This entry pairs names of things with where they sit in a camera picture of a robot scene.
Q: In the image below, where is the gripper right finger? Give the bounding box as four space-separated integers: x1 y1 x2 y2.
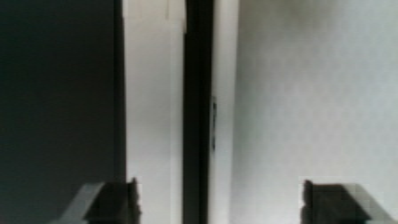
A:
300 180 398 224

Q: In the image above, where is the white front fence bar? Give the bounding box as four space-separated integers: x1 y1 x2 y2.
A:
122 0 186 224

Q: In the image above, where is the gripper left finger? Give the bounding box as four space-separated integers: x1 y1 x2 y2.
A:
48 179 142 224

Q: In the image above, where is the white desk top tray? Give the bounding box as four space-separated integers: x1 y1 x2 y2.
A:
207 0 398 224

